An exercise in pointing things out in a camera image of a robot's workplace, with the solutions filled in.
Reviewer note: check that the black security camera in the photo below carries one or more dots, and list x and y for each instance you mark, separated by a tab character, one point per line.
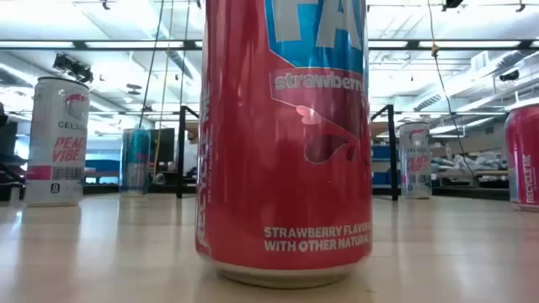
509	76

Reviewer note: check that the wooden shelf black metal frame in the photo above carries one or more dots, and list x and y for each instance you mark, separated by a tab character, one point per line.
179	160

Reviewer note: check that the black camera on mount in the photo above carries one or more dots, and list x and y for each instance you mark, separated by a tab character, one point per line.
73	69

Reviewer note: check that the black rig crossbar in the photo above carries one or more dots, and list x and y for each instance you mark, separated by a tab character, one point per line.
79	44

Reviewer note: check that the blue panel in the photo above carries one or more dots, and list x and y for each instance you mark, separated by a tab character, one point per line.
102	165

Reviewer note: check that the black monitor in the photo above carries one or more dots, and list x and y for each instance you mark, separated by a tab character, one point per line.
164	145

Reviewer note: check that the white Celsius Peach Vibe can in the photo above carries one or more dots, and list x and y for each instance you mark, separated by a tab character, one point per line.
414	168
50	139

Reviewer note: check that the pile of white bags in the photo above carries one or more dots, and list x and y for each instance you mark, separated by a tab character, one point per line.
476	162

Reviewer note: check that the wooden workbench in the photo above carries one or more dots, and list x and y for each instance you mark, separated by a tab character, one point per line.
484	173

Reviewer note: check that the blue silver Red Bull can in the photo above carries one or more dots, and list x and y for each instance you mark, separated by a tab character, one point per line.
135	160

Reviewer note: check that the dark shelving unit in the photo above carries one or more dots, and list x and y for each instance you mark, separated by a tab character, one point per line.
8	143

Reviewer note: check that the red Fanta strawberry can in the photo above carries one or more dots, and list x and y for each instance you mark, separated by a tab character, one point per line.
252	168
524	160

